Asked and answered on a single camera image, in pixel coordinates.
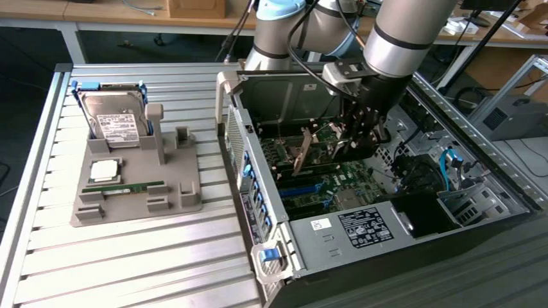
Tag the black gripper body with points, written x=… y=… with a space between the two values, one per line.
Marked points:
x=383 y=93

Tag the black graphics card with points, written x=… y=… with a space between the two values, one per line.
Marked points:
x=355 y=152

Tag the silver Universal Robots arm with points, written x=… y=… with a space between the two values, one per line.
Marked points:
x=398 y=41

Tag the metal socket cover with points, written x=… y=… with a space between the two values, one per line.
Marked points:
x=327 y=133

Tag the perforated metal drive cage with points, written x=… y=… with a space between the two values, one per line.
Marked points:
x=398 y=150

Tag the green motherboard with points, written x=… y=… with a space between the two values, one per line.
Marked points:
x=351 y=171

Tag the black RAM slot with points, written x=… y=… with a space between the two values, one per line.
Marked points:
x=309 y=174
x=322 y=167

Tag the CPU socket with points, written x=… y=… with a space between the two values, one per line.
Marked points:
x=287 y=148

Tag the blue expansion slot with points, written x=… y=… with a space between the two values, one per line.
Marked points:
x=299 y=190

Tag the black tripod pole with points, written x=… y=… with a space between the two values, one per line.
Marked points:
x=478 y=48

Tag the small white box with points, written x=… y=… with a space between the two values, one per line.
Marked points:
x=469 y=29

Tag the black monitor with stand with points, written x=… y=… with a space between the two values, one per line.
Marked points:
x=478 y=22

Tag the grey computer tower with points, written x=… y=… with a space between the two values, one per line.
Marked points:
x=514 y=118

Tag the grey metal disk bay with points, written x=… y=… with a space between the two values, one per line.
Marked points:
x=467 y=208

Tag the cluttered wooden desk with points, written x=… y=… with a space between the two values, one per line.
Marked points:
x=514 y=37

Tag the grey power supply unit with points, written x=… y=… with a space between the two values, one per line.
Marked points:
x=317 y=247

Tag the brown cardboard piece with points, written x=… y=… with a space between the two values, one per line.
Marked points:
x=535 y=16

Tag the blue case latch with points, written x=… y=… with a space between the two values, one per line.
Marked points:
x=269 y=255

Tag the open black PC case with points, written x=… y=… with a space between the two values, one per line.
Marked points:
x=365 y=282

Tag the brown cardboard box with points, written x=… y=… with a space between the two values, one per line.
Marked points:
x=197 y=8

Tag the green RAM stick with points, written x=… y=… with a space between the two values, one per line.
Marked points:
x=142 y=186

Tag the silver hard disk drive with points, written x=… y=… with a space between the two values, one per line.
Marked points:
x=111 y=109

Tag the grey parts rack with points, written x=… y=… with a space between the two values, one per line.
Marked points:
x=129 y=205

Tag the silver CPU chip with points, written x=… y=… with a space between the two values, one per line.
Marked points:
x=103 y=170

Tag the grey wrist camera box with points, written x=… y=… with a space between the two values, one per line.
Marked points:
x=347 y=75

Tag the aluminium profile frame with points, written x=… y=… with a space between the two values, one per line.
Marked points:
x=531 y=69

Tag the wooden desk grey frame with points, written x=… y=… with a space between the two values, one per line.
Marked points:
x=43 y=13

